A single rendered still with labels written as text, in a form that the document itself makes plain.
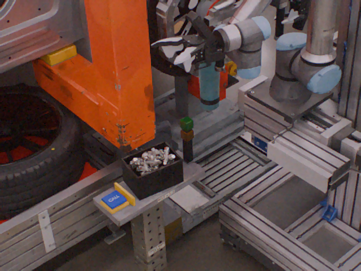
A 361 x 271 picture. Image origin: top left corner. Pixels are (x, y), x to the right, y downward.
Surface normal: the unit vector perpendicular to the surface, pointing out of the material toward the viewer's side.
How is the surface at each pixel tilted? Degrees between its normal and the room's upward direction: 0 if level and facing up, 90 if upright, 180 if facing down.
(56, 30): 90
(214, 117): 0
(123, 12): 90
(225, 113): 0
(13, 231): 90
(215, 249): 0
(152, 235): 90
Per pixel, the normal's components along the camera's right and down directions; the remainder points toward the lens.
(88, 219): 0.64, 0.46
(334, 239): -0.04, -0.78
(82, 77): -0.76, 0.43
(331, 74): 0.47, 0.64
